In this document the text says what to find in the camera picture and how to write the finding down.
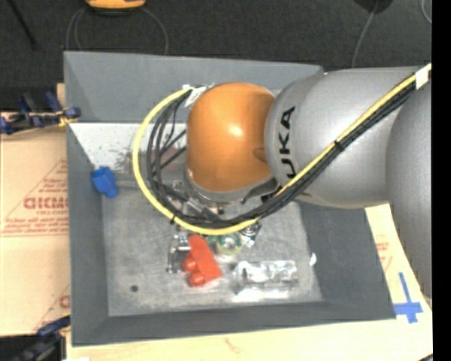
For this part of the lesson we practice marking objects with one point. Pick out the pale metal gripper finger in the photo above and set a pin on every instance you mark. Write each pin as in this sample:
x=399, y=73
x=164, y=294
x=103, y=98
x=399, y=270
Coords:
x=178, y=248

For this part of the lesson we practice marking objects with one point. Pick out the red toy block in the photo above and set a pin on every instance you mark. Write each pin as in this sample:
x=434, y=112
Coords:
x=203, y=259

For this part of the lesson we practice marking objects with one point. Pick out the grey metal bin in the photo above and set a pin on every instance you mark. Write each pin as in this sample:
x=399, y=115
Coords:
x=143, y=261

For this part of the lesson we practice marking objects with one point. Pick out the clear plastic bottle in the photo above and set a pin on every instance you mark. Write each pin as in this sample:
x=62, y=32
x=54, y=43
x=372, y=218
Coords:
x=267, y=278

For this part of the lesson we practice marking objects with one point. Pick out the blue toy block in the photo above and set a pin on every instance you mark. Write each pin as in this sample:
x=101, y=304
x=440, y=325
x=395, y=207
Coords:
x=105, y=182

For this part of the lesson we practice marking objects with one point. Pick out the small white piece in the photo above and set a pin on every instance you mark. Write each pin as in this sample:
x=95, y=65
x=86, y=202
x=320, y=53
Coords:
x=312, y=259

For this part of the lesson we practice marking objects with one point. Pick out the brown cardboard board, red print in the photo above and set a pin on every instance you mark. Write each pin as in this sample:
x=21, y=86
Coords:
x=30, y=239

